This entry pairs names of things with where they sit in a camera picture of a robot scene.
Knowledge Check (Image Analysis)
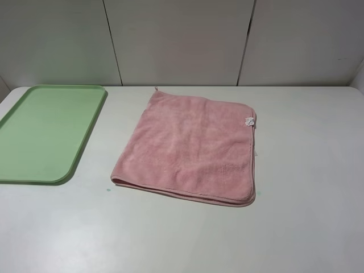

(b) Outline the pink fleece towel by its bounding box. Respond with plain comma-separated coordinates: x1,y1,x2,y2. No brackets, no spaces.
111,90,256,207

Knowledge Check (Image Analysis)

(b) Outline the green plastic tray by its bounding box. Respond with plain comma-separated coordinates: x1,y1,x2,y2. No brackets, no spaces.
1,85,107,185

